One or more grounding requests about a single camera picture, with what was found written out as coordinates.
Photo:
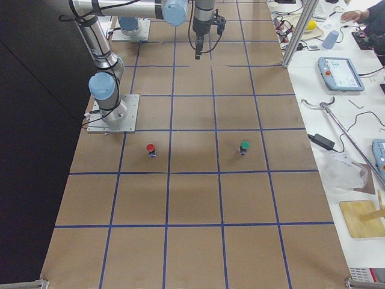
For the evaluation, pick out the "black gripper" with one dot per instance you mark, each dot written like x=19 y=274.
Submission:
x=200 y=28

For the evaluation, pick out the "person's hand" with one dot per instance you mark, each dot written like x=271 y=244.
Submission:
x=358 y=16

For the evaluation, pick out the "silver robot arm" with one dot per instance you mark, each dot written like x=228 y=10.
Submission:
x=104 y=86
x=129 y=25

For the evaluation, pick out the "wooden cutting board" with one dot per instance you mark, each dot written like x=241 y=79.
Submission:
x=362 y=219

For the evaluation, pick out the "yellow lemon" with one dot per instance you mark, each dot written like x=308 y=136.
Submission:
x=311 y=25

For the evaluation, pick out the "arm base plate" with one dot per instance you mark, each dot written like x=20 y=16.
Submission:
x=122 y=119
x=139 y=35

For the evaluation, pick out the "black power adapter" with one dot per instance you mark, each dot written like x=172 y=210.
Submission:
x=323 y=142

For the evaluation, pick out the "green push button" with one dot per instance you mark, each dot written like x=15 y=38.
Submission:
x=243 y=148

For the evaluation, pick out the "clear plastic bag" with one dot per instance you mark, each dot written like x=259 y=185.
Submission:
x=338 y=171

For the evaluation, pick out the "blue teach pendant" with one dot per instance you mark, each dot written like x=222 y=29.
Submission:
x=379 y=155
x=339 y=74

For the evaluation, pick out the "metal rod with hook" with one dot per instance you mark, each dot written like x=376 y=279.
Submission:
x=326 y=107

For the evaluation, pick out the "red push button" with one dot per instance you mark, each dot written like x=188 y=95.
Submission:
x=151 y=150

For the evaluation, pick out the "beige tray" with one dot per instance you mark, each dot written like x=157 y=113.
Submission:
x=291 y=22

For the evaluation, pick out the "blue plastic cup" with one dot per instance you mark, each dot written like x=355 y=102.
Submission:
x=330 y=40

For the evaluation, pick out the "aluminium frame post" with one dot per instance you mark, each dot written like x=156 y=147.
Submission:
x=305 y=17

